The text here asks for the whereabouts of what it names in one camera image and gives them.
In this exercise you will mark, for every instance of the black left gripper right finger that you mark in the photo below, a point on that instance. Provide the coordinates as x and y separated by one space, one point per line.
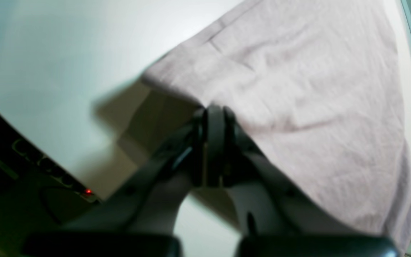
278 219

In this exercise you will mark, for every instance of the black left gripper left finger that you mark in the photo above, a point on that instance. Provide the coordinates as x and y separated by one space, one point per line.
138 219

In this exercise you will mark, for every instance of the mauve t-shirt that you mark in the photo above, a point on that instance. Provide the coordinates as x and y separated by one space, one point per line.
316 85

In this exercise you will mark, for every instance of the black power strip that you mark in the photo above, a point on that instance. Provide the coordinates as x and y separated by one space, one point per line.
47 166

